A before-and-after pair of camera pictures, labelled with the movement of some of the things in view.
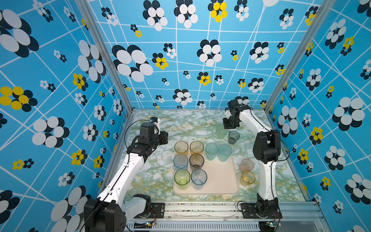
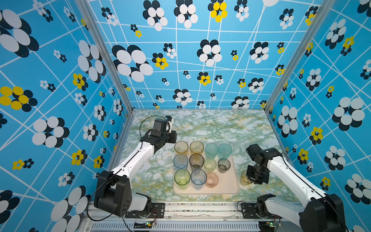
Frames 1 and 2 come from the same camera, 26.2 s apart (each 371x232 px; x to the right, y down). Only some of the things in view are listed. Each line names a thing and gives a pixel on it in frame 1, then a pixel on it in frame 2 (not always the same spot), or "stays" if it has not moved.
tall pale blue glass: [198, 177] stays
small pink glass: [246, 164] -> [212, 180]
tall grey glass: [196, 161] stays
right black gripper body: [229, 123] -> [257, 174]
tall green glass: [182, 177] stays
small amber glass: [248, 177] stays
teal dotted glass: [224, 152] stays
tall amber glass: [181, 147] stays
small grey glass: [233, 137] -> [223, 165]
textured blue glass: [180, 161] stays
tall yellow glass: [196, 147] stays
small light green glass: [221, 132] -> [210, 165]
